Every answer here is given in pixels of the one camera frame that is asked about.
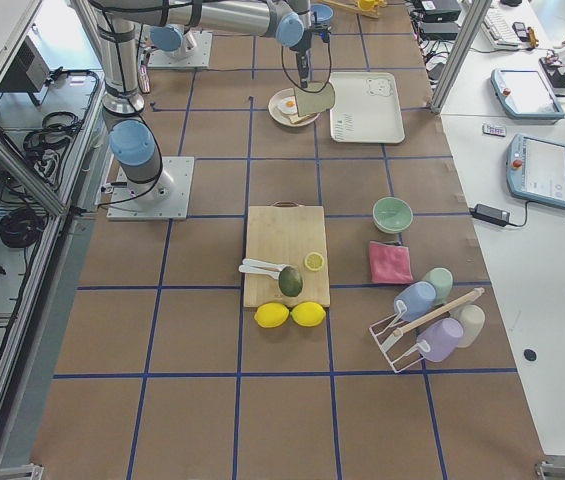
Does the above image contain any left whole lemon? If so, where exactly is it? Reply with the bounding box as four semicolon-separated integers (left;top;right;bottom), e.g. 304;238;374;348
254;302;290;329

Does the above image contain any cream cup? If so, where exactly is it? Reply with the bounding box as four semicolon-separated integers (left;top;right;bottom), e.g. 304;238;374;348
450;304;485;348

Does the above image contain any green bowl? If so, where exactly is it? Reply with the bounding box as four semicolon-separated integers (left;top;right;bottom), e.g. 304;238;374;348
372;196;413;234

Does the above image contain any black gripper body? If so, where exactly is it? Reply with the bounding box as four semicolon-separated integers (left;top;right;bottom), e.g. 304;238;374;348
293;46;310;89

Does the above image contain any teach pendant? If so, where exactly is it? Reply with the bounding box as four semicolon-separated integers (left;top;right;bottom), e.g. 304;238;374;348
490;69;565;121
505;134;565;209

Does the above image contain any right whole lemon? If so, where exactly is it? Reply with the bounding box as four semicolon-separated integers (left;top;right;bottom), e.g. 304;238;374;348
290;302;326;328

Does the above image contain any lemon half slice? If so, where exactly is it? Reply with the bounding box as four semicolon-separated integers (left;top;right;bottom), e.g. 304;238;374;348
303;251;326;272

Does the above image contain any whole lemon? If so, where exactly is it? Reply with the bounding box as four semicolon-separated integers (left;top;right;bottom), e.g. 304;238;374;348
254;302;290;329
290;302;326;328

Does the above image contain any avocado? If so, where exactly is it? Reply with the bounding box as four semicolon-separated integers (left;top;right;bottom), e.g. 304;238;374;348
278;266;303;297

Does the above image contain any white wire cup rack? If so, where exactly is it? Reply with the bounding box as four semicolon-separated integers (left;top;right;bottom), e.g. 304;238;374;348
368;287;485;374

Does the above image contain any black power adapter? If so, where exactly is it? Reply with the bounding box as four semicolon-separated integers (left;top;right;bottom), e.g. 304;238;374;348
469;203;510;227

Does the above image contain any green cup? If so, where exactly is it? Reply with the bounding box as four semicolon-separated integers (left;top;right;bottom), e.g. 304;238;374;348
422;267;453;306

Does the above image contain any fried egg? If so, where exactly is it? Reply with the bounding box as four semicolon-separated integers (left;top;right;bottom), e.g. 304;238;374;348
276;97;298;116

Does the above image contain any purple cup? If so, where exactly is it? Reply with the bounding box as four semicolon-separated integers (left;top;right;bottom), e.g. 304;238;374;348
416;317;464;362

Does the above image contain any bread slice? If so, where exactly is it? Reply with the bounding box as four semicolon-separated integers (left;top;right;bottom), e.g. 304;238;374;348
293;82;335;116
279;114;318;127

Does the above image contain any wooden cutting board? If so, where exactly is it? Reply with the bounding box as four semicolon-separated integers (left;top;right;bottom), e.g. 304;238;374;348
243;205;330;308

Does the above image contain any blue cup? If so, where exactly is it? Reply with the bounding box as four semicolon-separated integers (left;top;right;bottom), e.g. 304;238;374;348
394;281;436;322

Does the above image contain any far teach pendant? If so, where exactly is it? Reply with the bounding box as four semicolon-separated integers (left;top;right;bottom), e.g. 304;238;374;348
490;69;565;121

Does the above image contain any pink cloth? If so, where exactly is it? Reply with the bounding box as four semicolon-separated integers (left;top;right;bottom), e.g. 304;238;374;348
368;241;413;285

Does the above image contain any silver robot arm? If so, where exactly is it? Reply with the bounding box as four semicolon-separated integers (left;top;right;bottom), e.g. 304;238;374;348
88;1;312;207

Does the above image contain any bread slice on plate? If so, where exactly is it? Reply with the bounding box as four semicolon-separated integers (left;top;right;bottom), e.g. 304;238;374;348
279;114;318;127

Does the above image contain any white plastic fork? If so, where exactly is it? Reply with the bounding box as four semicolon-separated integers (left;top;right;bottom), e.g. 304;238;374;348
242;258;288;272

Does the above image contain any cream round plate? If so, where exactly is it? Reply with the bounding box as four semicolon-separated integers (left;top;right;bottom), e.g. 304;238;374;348
268;88;319;128

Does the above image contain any blue bowl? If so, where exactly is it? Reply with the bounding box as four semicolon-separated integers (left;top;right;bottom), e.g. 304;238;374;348
310;4;334;26

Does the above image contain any near teach pendant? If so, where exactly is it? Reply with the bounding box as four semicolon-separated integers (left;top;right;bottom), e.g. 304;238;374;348
505;134;565;209

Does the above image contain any cream bear tray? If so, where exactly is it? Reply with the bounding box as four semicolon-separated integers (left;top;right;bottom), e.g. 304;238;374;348
330;72;405;144

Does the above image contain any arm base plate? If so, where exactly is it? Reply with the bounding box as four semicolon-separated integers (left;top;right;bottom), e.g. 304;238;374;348
148;31;213;70
107;156;194;221

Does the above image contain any white plastic spoon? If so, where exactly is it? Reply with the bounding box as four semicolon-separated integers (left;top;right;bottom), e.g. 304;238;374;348
238;264;280;279

